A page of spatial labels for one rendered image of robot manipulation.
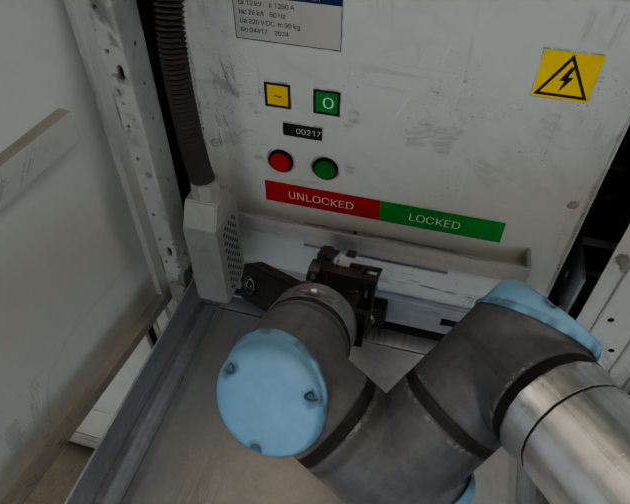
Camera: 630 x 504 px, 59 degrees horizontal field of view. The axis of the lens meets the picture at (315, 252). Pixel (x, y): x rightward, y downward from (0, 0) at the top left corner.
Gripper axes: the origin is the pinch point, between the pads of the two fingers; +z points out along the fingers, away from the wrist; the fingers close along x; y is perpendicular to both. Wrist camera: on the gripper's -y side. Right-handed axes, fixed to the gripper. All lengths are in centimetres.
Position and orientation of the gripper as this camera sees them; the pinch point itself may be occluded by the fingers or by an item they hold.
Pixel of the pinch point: (334, 263)
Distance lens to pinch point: 77.2
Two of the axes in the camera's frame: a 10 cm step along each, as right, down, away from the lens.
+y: 9.6, 1.9, -1.9
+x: 1.3, -9.5, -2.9
